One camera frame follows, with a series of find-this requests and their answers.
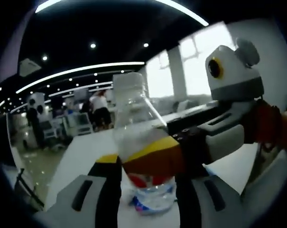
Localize clear plastic bottle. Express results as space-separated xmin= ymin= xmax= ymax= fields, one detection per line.
xmin=111 ymin=72 xmax=178 ymax=216

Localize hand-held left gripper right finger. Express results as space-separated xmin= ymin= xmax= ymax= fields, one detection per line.
xmin=176 ymin=165 xmax=244 ymax=228

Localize curved ceiling light strip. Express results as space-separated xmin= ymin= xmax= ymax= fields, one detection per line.
xmin=16 ymin=62 xmax=145 ymax=94

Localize black metal stand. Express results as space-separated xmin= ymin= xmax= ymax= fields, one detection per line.
xmin=15 ymin=167 xmax=46 ymax=212

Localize person's right hand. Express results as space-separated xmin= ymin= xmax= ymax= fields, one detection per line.
xmin=243 ymin=100 xmax=284 ymax=146

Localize hanging display sign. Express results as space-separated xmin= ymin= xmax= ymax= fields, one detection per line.
xmin=74 ymin=89 xmax=89 ymax=100

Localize person's grey trousers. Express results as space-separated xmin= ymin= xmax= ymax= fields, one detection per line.
xmin=240 ymin=149 xmax=287 ymax=214

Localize white office chair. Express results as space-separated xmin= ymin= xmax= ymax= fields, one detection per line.
xmin=42 ymin=120 xmax=61 ymax=141
xmin=72 ymin=113 xmax=94 ymax=136

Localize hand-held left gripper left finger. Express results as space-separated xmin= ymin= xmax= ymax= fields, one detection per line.
xmin=45 ymin=153 xmax=123 ymax=228

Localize white table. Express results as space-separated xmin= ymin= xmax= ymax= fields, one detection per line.
xmin=45 ymin=129 xmax=265 ymax=228

